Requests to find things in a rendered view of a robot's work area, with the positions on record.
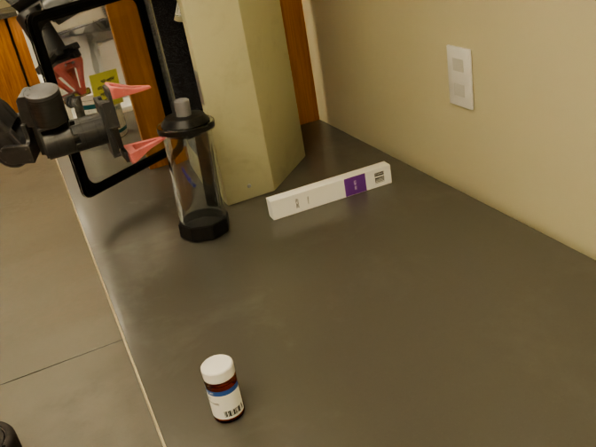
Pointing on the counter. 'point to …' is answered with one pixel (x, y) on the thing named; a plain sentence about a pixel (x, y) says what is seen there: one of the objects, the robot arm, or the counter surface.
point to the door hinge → (160, 54)
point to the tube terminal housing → (246, 91)
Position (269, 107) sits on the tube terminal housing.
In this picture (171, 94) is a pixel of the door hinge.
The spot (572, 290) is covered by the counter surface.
